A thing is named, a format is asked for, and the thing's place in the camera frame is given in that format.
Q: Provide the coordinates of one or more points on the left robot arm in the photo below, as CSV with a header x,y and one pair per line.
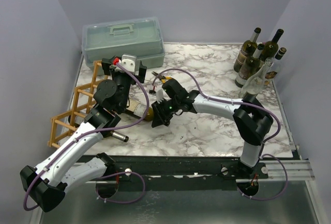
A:
x,y
48,182

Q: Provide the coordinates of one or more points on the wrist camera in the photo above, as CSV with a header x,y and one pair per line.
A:
x,y
126,61
159,95

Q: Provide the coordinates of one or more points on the green bottle silver neck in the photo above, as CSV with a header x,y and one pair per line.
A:
x,y
249,66

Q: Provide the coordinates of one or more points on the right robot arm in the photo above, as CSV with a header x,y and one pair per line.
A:
x,y
252,120

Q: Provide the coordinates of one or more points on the dark green wine bottle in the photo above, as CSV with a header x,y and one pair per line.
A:
x,y
137,109

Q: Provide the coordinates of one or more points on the brown label wine bottle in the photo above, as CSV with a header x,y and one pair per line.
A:
x,y
247,49

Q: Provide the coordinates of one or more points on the bottle in rack bottom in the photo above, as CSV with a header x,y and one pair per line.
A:
x,y
78,120

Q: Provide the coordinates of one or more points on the clear glass bottle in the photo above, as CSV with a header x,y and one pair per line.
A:
x,y
255,83

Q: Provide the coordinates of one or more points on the green plastic toolbox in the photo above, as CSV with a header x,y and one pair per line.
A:
x,y
139,37

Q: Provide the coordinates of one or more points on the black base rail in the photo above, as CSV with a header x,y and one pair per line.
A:
x,y
164,173

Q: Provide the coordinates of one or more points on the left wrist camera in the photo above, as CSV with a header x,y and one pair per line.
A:
x,y
126,61

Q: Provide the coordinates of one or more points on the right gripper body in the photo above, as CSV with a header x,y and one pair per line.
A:
x,y
160,113

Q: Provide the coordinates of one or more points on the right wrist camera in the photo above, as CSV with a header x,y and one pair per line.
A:
x,y
159,95

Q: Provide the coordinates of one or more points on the small dark cap bottle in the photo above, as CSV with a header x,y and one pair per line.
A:
x,y
276,66

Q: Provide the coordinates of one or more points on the yellow handled pliers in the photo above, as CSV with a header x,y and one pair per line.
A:
x,y
162,78

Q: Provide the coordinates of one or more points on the wooden wine rack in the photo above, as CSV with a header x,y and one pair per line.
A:
x,y
62,125

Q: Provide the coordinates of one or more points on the green bottle back right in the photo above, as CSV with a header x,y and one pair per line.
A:
x,y
271,47

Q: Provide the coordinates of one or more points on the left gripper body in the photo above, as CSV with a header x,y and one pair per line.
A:
x,y
123,82

